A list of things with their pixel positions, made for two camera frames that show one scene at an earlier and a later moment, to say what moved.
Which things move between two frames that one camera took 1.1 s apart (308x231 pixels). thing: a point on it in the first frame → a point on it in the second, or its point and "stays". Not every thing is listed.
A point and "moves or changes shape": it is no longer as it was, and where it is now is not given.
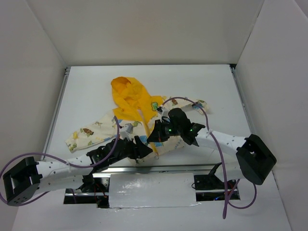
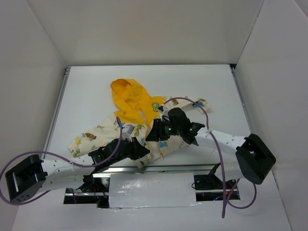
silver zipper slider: (156, 157) → (161, 158)
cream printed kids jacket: (134, 114) moves or changes shape
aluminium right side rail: (234, 69) stays
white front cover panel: (152, 190) stays
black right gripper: (161, 131) stays
